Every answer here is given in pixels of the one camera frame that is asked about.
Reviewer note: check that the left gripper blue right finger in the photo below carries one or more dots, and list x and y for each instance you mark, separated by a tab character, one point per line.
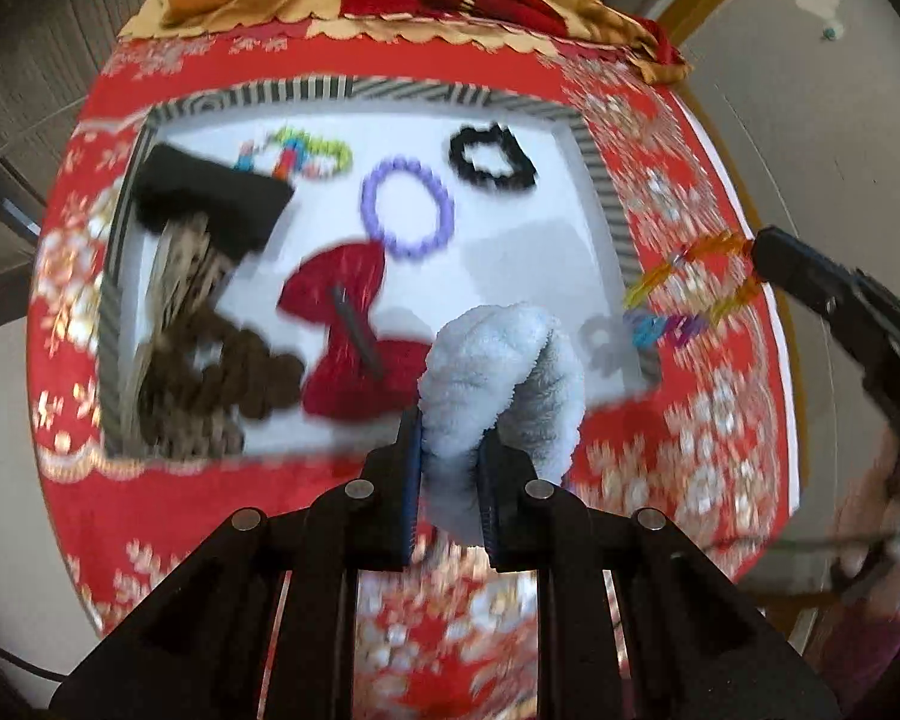
513	501

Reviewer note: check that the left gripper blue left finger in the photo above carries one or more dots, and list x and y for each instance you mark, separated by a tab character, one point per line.
389	516

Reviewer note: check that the red velvet bow clip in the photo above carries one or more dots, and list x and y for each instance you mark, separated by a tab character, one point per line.
360	375

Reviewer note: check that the person's right hand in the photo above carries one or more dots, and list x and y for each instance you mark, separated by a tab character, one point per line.
870	515

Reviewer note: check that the red floral tablecloth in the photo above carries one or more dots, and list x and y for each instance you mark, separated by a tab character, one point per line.
710	443

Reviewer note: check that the striped white tray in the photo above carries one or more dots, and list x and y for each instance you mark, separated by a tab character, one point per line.
536	218

